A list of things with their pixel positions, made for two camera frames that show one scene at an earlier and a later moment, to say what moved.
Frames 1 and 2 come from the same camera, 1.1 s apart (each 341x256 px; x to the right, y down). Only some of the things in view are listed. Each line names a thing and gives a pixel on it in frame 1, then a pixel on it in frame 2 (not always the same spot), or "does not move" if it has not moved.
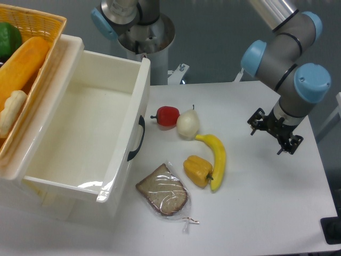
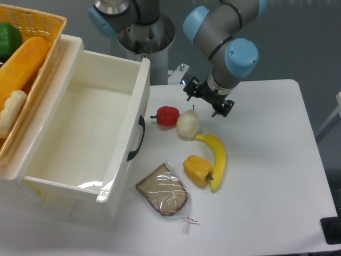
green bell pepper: [10, 39] does not move
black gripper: [276, 127] to [215, 99]
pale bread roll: [12, 105] does not move
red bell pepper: [167, 117] does not move
